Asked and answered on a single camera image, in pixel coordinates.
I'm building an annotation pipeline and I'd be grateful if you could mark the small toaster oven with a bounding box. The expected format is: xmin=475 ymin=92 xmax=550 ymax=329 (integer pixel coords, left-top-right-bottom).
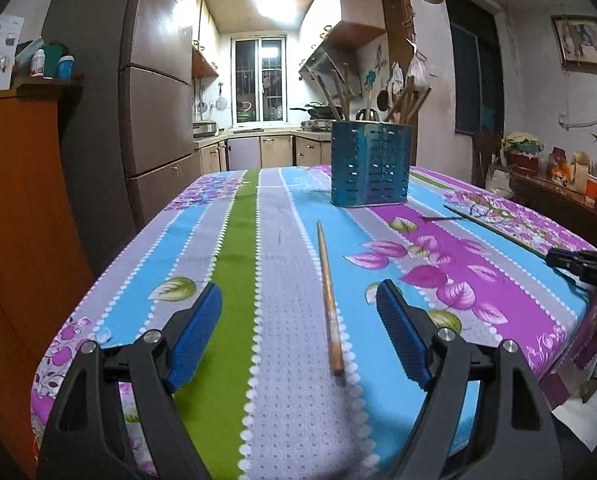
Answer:
xmin=192 ymin=120 xmax=218 ymax=138

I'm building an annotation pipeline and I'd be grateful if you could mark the perforated metal utensil holder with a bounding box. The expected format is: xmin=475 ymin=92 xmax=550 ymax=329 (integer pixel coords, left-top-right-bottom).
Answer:
xmin=331 ymin=122 xmax=411 ymax=208

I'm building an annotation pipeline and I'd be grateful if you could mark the steel range hood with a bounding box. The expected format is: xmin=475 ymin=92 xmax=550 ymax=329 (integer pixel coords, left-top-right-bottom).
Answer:
xmin=298 ymin=44 xmax=357 ymax=84

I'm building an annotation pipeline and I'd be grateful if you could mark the framed elephant picture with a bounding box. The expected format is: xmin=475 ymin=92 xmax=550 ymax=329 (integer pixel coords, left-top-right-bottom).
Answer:
xmin=551 ymin=14 xmax=597 ymax=74

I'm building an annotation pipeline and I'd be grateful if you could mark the dark wooden side table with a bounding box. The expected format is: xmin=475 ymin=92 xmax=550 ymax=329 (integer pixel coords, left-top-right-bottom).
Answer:
xmin=509 ymin=172 xmax=597 ymax=248

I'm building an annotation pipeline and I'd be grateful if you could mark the beige refrigerator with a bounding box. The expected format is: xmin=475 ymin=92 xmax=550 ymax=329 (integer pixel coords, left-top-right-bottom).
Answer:
xmin=42 ymin=0 xmax=195 ymax=275

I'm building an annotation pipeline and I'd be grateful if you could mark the kitchen window with bars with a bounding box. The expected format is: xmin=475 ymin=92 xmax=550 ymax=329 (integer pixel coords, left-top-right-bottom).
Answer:
xmin=231 ymin=36 xmax=286 ymax=126

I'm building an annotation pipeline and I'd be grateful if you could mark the white hanging plastic bag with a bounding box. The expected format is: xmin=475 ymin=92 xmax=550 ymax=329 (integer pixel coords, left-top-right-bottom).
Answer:
xmin=407 ymin=54 xmax=430 ymax=91

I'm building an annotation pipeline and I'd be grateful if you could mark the black wok on stove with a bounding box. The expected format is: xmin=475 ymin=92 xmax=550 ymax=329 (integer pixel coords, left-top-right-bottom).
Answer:
xmin=291 ymin=103 xmax=343 ymax=120

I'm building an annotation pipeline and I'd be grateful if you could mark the orange wooden cabinet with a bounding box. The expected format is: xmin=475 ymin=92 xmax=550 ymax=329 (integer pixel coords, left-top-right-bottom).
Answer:
xmin=0 ymin=80 xmax=93 ymax=476

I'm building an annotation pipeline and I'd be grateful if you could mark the flower pot with yellow flowers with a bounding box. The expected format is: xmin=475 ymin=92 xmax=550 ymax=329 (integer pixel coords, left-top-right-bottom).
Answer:
xmin=503 ymin=132 xmax=545 ymax=177

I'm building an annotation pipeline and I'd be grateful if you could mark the dark window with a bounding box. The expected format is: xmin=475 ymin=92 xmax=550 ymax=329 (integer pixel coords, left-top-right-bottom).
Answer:
xmin=445 ymin=0 xmax=505 ymax=136

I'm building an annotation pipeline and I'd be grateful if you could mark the floral striped tablecloth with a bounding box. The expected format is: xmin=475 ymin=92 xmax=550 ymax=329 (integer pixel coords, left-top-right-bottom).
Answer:
xmin=30 ymin=166 xmax=597 ymax=479

